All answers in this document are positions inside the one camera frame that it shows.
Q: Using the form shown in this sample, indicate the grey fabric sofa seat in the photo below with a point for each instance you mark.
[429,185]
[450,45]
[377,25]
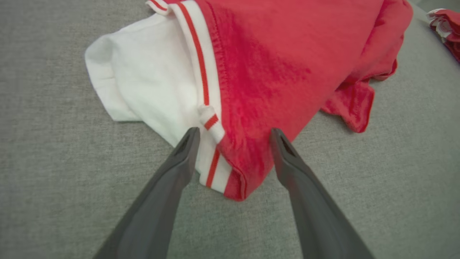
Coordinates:
[54,162]

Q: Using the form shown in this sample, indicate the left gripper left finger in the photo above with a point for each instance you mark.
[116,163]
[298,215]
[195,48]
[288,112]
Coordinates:
[158,208]

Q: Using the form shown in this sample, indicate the red shorts with white trim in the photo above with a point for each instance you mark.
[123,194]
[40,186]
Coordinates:
[449,32]

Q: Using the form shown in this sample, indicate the red shirt with white sleeves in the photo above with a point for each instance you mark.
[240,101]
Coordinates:
[269,72]

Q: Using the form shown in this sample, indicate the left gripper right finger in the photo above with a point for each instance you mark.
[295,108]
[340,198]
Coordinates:
[316,216]

